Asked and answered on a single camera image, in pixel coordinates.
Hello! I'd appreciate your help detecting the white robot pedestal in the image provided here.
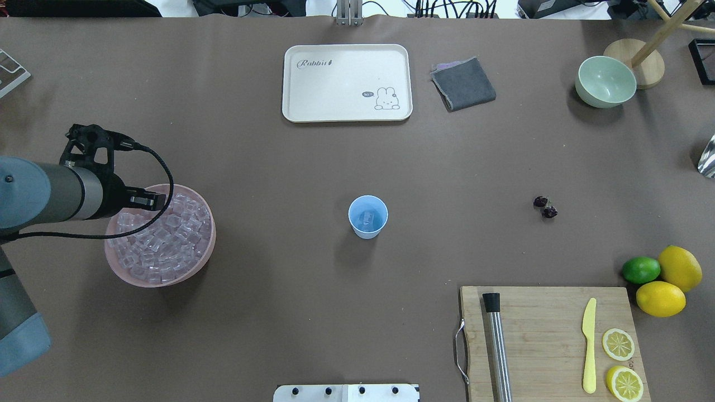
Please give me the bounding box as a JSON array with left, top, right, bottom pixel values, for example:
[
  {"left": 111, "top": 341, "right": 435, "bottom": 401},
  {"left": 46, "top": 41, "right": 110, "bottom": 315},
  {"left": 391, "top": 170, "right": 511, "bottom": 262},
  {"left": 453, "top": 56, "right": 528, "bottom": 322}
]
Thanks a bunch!
[{"left": 273, "top": 382, "right": 421, "bottom": 401}]

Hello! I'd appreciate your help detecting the wooden cutting board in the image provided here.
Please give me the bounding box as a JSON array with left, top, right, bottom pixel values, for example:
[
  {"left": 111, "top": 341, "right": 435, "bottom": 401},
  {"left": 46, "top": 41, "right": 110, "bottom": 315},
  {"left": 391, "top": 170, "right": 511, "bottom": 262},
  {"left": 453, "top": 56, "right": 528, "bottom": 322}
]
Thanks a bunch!
[{"left": 460, "top": 286, "right": 646, "bottom": 401}]

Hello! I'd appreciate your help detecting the mint green bowl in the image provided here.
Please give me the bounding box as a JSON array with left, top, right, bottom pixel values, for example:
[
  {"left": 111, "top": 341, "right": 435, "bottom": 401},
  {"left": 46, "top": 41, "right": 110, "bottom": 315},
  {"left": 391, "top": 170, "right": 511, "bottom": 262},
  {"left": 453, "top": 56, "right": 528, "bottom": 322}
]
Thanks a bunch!
[{"left": 575, "top": 56, "right": 637, "bottom": 108}]

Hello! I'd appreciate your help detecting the cream rabbit tray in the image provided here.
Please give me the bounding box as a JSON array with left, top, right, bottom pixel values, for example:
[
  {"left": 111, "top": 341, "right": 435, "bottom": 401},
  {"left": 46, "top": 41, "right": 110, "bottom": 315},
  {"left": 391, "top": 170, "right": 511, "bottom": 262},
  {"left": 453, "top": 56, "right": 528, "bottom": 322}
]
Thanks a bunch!
[{"left": 282, "top": 44, "right": 413, "bottom": 124}]

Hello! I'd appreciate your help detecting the whole lemon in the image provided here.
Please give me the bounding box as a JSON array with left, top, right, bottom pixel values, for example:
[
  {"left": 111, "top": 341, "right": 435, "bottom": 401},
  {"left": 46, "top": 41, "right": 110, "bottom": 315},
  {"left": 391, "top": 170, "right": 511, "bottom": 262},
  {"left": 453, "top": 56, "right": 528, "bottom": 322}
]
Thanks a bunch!
[
  {"left": 636, "top": 281, "right": 687, "bottom": 318},
  {"left": 657, "top": 245, "right": 703, "bottom": 293}
]

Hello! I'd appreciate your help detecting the green lime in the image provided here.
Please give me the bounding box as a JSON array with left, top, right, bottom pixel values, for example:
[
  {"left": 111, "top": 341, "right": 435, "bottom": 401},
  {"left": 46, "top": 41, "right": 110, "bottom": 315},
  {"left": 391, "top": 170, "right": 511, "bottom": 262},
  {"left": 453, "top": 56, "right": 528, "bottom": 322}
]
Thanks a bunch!
[{"left": 621, "top": 256, "right": 661, "bottom": 285}]

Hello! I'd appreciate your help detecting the dark cherry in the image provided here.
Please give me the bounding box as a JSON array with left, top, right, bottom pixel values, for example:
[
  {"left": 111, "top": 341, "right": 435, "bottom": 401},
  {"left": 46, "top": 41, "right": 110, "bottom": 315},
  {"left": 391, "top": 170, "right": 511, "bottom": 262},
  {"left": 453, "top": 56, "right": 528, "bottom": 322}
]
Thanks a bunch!
[
  {"left": 533, "top": 195, "right": 549, "bottom": 209},
  {"left": 541, "top": 204, "right": 559, "bottom": 219}
]

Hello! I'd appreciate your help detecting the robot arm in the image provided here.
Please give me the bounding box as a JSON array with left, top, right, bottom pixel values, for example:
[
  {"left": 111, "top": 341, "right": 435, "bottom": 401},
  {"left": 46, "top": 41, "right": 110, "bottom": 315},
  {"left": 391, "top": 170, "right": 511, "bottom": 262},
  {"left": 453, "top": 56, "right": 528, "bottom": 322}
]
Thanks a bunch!
[{"left": 1, "top": 156, "right": 170, "bottom": 376}]

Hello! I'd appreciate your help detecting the black gripper camera mount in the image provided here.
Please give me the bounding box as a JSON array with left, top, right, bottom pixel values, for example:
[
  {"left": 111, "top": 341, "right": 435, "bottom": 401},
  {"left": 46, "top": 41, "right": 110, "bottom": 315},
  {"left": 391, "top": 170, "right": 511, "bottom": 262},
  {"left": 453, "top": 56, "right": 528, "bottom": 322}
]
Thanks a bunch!
[{"left": 59, "top": 124, "right": 139, "bottom": 176}]

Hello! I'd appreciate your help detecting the black glass tray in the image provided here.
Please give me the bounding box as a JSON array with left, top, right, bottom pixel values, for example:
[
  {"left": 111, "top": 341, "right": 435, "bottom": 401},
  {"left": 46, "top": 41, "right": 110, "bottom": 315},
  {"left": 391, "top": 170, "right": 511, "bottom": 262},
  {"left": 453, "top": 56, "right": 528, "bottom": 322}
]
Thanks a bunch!
[{"left": 688, "top": 39, "right": 714, "bottom": 86}]

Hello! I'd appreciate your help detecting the yellow plastic knife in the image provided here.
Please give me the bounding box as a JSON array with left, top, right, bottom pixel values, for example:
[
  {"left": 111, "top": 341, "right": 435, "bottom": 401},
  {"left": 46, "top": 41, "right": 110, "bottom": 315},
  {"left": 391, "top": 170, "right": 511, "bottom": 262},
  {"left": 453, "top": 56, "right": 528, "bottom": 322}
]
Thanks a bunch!
[{"left": 581, "top": 298, "right": 597, "bottom": 394}]

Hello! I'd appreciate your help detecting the light blue cup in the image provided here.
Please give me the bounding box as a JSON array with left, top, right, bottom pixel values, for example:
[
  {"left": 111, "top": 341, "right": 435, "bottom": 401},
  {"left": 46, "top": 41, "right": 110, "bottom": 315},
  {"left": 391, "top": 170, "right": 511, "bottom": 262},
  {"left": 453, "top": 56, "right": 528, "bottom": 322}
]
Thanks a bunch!
[{"left": 347, "top": 194, "right": 389, "bottom": 240}]

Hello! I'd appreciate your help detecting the lemon slice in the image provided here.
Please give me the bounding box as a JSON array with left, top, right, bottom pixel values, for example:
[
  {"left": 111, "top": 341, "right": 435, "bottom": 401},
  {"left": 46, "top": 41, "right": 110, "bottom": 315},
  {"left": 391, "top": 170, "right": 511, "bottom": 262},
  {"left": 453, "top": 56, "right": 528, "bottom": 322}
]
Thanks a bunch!
[
  {"left": 601, "top": 328, "right": 636, "bottom": 362},
  {"left": 605, "top": 366, "right": 645, "bottom": 401}
]

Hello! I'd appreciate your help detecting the white wire cup rack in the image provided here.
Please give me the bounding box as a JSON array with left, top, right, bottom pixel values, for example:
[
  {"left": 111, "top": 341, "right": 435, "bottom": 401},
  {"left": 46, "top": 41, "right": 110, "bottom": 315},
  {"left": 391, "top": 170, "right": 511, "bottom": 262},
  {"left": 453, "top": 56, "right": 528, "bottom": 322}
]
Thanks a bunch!
[{"left": 0, "top": 49, "right": 31, "bottom": 98}]

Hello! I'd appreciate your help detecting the ice cube in cup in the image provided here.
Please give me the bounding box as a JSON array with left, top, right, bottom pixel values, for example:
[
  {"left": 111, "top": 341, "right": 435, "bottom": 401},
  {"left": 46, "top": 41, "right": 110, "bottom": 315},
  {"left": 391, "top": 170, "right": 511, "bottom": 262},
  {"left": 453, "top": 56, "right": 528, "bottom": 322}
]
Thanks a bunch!
[{"left": 359, "top": 209, "right": 376, "bottom": 232}]

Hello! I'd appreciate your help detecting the steel muddler black tip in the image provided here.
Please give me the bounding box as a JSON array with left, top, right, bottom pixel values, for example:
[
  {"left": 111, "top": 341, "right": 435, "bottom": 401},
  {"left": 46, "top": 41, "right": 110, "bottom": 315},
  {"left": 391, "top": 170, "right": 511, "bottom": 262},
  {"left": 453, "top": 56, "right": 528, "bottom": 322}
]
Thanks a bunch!
[{"left": 482, "top": 293, "right": 513, "bottom": 401}]

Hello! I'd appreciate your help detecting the wooden cup tree stand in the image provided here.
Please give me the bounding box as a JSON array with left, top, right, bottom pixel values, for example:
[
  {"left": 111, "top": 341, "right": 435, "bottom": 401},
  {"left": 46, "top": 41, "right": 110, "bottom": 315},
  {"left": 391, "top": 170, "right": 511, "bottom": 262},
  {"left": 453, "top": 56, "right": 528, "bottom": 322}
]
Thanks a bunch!
[{"left": 603, "top": 1, "right": 713, "bottom": 89}]

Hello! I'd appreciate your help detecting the grey folded cloth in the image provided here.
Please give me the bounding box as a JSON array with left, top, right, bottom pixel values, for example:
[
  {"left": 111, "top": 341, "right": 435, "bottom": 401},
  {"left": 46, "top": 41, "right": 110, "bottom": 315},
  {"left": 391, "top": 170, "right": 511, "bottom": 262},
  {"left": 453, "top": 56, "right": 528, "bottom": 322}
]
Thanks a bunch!
[{"left": 431, "top": 56, "right": 497, "bottom": 112}]

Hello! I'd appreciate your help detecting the pink bowl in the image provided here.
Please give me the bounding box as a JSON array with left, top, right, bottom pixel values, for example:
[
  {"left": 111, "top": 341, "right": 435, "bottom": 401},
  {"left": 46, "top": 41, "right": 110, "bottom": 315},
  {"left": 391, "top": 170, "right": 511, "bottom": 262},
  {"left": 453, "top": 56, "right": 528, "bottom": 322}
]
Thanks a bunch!
[{"left": 104, "top": 184, "right": 217, "bottom": 288}]

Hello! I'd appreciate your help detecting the metal ice scoop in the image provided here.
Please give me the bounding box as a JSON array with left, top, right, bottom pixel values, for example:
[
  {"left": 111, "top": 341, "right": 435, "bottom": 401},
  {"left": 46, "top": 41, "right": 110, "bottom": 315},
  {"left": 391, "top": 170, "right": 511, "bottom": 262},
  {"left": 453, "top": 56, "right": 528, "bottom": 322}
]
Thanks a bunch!
[{"left": 695, "top": 135, "right": 715, "bottom": 179}]

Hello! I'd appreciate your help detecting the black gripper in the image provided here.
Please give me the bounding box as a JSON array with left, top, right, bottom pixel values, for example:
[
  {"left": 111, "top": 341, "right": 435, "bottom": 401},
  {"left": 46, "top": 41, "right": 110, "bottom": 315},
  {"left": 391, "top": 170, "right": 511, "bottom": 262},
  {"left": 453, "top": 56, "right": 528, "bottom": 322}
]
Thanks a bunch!
[{"left": 101, "top": 173, "right": 167, "bottom": 217}]

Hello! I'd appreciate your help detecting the aluminium frame post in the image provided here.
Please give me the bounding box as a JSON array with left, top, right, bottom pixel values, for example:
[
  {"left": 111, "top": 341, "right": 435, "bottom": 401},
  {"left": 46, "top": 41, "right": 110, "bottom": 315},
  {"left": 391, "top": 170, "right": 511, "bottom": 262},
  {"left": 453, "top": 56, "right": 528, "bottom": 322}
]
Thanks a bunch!
[{"left": 335, "top": 0, "right": 364, "bottom": 26}]

